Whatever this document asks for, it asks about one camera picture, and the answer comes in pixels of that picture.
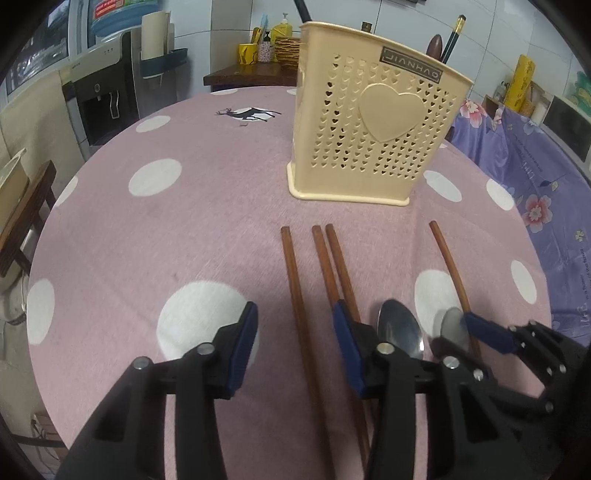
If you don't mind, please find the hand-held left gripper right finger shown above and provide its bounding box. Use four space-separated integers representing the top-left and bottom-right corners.
333 313 525 480

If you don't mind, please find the woven basket sink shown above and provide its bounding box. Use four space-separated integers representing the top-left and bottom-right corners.
274 37 303 71

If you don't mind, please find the window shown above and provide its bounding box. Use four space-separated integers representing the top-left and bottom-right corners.
4 0 90 97

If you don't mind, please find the dark yellow-banded chopstick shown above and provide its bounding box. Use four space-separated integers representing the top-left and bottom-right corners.
441 14 467 64

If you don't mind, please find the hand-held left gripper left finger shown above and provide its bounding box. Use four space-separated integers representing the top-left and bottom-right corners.
55 302 259 480

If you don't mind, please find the blue water bottle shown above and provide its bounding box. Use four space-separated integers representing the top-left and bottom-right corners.
88 0 158 37

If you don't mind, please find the wooden sink table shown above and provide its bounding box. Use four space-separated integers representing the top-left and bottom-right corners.
203 60 301 93

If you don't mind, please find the cream plastic utensil holder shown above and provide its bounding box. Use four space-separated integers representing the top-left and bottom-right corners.
287 21 475 208

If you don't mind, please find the pink polka dot tablecloth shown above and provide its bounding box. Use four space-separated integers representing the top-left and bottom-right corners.
25 85 555 480

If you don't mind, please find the cream cooking pot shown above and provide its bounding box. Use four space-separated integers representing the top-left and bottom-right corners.
0 150 28 204

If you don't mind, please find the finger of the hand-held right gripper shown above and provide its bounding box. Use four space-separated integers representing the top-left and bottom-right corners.
464 313 571 370
431 336 555 416

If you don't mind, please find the steel spoon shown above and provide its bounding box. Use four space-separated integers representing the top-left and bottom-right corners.
378 299 426 361
438 307 471 354

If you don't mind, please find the white microwave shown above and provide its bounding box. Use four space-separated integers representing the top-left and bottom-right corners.
542 95 591 162

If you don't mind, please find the teal cup holder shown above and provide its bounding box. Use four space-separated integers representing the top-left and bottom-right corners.
140 47 190 79

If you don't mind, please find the cream paper cup stack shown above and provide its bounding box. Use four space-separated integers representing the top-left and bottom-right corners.
140 11 172 63

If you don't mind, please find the yellow roll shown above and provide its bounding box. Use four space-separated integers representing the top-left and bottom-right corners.
503 54 539 118

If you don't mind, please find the yellow soap bottle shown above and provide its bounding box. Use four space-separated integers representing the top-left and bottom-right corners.
270 11 294 44

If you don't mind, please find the dark wooden stool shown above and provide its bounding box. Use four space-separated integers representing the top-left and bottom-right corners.
0 159 58 278

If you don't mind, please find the purple floral cloth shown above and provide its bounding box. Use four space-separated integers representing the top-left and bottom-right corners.
448 99 591 347

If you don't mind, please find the brown wooden chopstick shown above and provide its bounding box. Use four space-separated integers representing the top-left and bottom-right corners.
311 224 372 462
281 225 335 480
325 223 363 325
429 220 482 361

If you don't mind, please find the grey water dispenser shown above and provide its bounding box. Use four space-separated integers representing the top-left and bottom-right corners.
60 30 141 148

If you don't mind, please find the white cable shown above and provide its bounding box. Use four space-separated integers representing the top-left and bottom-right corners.
28 411 63 462

